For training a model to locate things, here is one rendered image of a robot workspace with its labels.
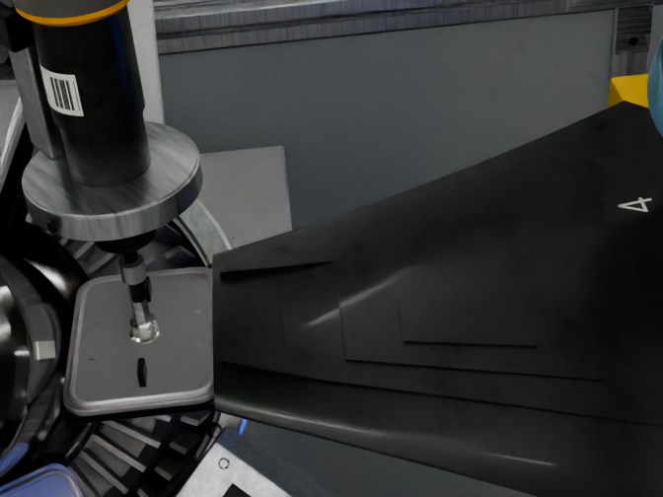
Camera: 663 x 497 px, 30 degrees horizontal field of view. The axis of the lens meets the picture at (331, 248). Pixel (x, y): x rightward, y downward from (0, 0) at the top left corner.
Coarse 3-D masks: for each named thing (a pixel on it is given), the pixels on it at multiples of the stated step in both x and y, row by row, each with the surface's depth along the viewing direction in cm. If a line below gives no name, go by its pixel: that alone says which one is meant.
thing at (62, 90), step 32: (64, 32) 43; (96, 32) 43; (128, 32) 45; (64, 64) 44; (96, 64) 44; (128, 64) 45; (64, 96) 45; (96, 96) 45; (128, 96) 46; (64, 128) 46; (96, 128) 46; (128, 128) 46; (96, 160) 47; (128, 160) 47
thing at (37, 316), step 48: (0, 240) 58; (48, 240) 58; (0, 288) 47; (48, 288) 58; (0, 336) 47; (48, 336) 51; (0, 384) 47; (48, 384) 50; (0, 432) 47; (48, 432) 54; (96, 432) 59; (0, 480) 54
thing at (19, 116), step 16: (0, 80) 53; (0, 96) 53; (16, 96) 52; (0, 112) 52; (16, 112) 51; (0, 128) 52; (16, 128) 51; (0, 144) 51; (16, 144) 51; (0, 160) 51; (0, 176) 50; (0, 192) 51
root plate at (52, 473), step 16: (48, 464) 56; (16, 480) 55; (32, 480) 55; (48, 480) 56; (64, 480) 56; (0, 496) 53; (16, 496) 54; (32, 496) 55; (48, 496) 55; (64, 496) 56; (80, 496) 56
